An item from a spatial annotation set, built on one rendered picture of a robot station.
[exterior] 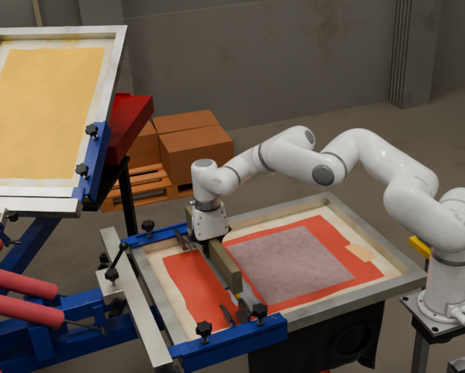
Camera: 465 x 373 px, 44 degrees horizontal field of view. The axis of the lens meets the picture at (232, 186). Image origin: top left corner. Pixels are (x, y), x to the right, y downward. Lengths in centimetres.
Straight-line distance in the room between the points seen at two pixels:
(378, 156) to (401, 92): 443
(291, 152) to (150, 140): 315
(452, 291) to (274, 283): 61
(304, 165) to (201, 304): 64
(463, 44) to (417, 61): 76
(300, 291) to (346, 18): 395
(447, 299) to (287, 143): 51
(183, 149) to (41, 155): 199
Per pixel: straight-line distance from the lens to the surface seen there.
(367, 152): 135
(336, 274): 188
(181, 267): 193
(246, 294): 179
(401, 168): 132
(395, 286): 180
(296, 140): 136
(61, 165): 218
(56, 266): 376
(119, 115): 278
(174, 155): 409
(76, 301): 173
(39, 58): 254
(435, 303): 147
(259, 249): 198
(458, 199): 132
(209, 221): 168
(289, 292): 180
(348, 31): 552
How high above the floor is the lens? 210
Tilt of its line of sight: 29 degrees down
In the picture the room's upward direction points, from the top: 3 degrees counter-clockwise
